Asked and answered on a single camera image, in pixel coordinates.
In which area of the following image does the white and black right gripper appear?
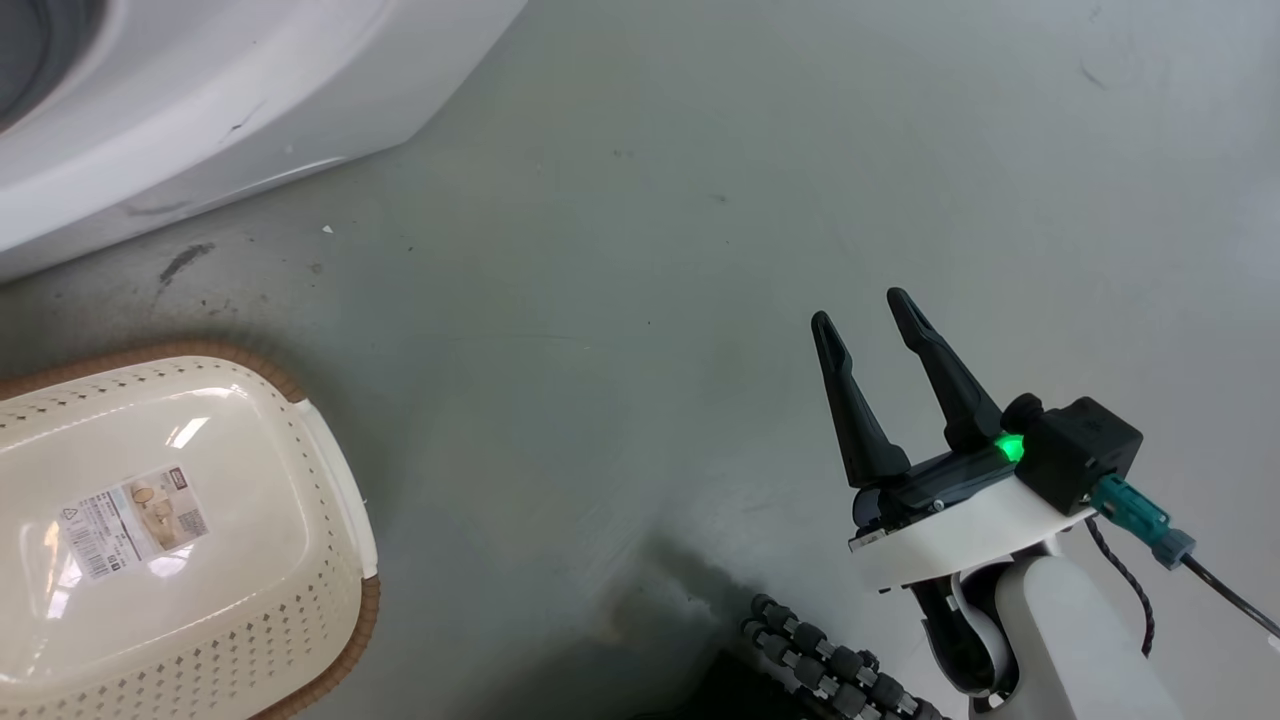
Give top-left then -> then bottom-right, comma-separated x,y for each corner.
811,287 -> 1098,593

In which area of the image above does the braided black cable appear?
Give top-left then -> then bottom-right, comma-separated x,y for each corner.
1084,515 -> 1157,658

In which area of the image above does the teal cable connector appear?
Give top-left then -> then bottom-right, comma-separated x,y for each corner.
1090,473 -> 1197,571

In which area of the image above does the white washing machine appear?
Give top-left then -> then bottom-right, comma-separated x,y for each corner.
0,0 -> 528,283

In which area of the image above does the thin black cable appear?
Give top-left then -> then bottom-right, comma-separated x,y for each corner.
1182,553 -> 1280,641

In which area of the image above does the grey washing machine door seal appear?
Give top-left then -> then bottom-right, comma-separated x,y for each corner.
0,0 -> 107,132

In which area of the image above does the paper label sticker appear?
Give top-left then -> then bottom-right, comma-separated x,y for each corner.
57,466 -> 211,581

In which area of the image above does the cream perforated laundry basket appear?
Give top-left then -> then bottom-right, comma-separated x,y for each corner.
0,340 -> 382,720

